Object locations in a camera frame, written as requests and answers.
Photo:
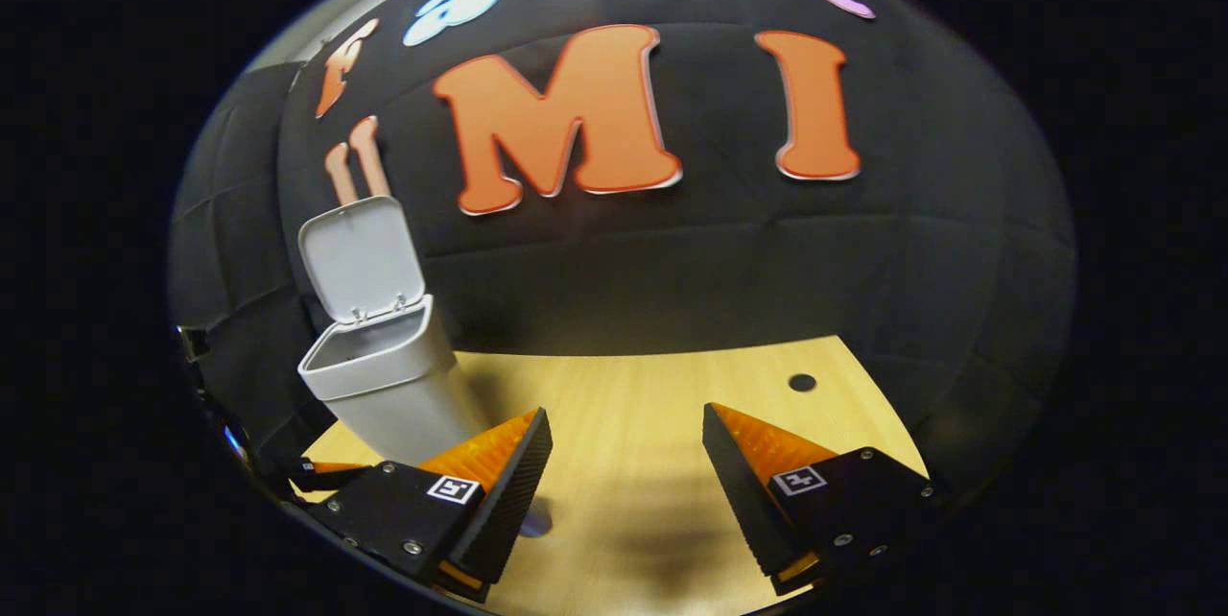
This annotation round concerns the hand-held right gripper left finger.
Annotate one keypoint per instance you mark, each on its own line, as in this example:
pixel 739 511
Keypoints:
pixel 513 501

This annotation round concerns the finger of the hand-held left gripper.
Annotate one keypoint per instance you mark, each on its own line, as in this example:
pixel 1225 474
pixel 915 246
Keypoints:
pixel 331 472

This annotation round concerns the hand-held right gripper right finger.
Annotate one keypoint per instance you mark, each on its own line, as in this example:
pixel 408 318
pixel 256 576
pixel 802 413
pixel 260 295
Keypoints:
pixel 743 510

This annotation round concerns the blue pop can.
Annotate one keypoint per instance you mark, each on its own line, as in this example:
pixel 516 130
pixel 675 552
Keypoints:
pixel 535 523

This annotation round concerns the white desktop garbage bin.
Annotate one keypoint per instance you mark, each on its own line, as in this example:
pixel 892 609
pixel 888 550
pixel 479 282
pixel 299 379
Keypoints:
pixel 384 386

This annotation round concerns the wooden desktop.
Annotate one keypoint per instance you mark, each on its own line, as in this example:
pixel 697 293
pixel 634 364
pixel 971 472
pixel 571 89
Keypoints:
pixel 633 443

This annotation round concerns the round black desk grommet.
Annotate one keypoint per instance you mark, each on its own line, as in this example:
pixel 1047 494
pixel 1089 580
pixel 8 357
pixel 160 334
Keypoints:
pixel 802 382

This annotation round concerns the black backdrop cloth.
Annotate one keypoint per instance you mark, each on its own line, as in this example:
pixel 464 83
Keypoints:
pixel 720 261

